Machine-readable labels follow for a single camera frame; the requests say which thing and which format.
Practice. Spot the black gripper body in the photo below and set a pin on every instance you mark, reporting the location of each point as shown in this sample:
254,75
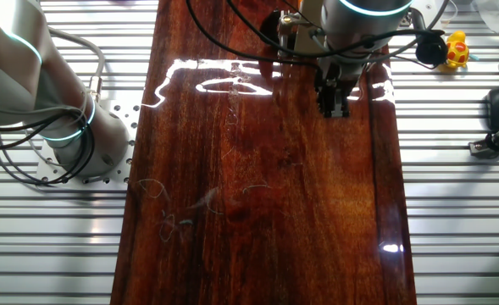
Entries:
338,76

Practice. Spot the yellow orange turtle toy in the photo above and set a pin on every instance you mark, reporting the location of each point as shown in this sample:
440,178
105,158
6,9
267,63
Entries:
457,51

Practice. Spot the clear plastic cup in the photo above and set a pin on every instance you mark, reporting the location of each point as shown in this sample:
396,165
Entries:
451,17

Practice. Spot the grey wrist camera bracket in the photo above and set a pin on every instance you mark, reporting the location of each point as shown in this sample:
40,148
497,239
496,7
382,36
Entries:
416,19

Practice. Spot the glossy red-brown wooden board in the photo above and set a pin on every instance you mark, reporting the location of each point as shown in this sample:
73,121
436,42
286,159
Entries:
253,190

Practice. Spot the light blue thin stick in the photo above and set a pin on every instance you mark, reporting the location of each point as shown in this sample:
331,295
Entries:
474,57

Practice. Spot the white plastic bag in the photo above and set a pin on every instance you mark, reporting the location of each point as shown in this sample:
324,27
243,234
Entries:
497,14

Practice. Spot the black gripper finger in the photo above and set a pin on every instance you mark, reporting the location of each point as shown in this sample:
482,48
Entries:
346,101
324,101

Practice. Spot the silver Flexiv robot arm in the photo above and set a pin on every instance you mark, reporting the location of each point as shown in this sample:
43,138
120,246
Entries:
20,63

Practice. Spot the perforated silver base plate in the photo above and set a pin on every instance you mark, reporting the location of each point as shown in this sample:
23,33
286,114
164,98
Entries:
124,140

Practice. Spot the black rounded box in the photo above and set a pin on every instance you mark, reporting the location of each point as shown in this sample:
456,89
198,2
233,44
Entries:
495,110

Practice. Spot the silver metal water tap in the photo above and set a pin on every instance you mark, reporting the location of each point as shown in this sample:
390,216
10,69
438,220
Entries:
284,38

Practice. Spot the black round disc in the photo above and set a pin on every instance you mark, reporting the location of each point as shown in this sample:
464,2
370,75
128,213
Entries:
269,27

